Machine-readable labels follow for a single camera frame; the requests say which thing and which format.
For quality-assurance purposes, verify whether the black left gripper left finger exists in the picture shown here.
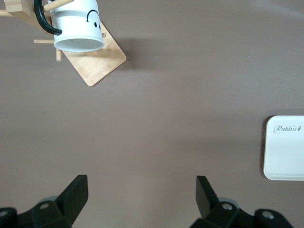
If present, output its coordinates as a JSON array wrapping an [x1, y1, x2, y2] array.
[[31, 175, 89, 228]]

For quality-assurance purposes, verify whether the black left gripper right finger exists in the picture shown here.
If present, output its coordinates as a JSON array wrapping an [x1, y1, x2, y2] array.
[[190, 175, 241, 228]]

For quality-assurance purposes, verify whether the white smiley mug black handle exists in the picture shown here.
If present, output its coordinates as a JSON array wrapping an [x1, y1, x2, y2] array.
[[33, 0, 105, 53]]

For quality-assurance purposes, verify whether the cream rabbit print tray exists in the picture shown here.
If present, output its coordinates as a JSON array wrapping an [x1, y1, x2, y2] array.
[[263, 115, 304, 181]]

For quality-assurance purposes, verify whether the wooden mug rack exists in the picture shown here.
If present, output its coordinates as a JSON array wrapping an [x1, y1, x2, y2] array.
[[0, 0, 127, 87]]

